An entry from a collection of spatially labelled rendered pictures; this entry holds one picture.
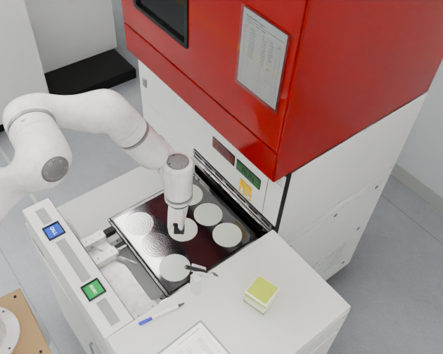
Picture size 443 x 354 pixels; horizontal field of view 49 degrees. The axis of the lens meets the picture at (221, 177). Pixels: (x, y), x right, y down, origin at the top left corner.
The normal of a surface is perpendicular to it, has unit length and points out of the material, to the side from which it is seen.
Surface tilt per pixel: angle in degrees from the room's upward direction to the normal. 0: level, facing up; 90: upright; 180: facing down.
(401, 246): 0
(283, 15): 90
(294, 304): 0
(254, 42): 90
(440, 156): 90
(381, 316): 0
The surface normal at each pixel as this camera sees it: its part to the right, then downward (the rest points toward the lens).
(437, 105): -0.79, 0.43
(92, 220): 0.05, -0.66
